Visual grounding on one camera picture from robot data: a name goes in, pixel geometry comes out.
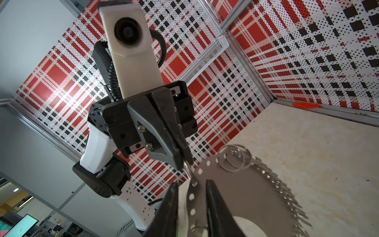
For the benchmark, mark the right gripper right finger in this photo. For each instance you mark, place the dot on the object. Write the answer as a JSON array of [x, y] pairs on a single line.
[[220, 220]]

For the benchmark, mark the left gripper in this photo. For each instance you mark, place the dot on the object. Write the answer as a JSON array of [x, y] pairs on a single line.
[[159, 131]]

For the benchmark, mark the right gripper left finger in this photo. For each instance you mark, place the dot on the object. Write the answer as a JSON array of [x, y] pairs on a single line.
[[165, 222]]

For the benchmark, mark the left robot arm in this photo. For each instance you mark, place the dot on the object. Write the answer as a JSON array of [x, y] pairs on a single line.
[[105, 170]]

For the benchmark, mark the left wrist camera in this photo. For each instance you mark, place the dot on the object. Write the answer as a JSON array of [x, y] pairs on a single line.
[[134, 67]]

